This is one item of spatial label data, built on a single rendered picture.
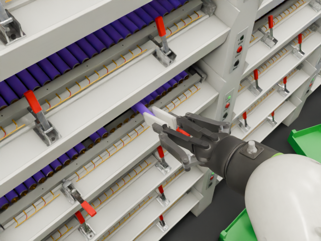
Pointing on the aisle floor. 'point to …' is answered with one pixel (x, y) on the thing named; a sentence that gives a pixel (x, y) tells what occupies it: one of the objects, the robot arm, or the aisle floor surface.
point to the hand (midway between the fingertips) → (160, 120)
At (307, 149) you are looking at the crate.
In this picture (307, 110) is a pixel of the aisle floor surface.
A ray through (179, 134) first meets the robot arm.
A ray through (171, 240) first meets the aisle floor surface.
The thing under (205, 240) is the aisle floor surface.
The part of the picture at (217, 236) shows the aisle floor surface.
